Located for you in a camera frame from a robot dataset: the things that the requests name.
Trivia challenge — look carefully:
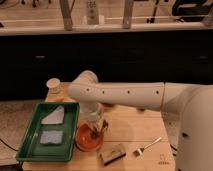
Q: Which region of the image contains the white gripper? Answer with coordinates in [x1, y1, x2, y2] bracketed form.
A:
[83, 112, 109, 131]

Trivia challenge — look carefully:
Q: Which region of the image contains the dark grapes bunch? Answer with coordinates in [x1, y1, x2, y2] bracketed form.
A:
[90, 128, 101, 139]

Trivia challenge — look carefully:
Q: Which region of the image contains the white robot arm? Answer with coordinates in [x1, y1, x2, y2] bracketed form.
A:
[68, 70, 213, 171]

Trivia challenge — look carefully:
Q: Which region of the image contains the red bowl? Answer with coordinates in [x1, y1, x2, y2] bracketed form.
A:
[75, 123, 104, 152]

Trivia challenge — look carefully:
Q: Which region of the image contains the silver fork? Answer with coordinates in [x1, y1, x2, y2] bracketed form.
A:
[133, 137, 162, 157]

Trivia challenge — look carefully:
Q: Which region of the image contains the green plastic tray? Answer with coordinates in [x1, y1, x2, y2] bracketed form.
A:
[16, 102, 79, 162]

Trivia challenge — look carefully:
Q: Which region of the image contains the black cabinet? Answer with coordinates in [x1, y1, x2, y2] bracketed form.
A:
[0, 30, 213, 100]

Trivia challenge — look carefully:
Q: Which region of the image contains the white remote control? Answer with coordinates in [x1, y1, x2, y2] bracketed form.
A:
[86, 0, 99, 25]

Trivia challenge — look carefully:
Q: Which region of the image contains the black floor cable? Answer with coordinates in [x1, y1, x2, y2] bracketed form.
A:
[0, 137, 20, 153]

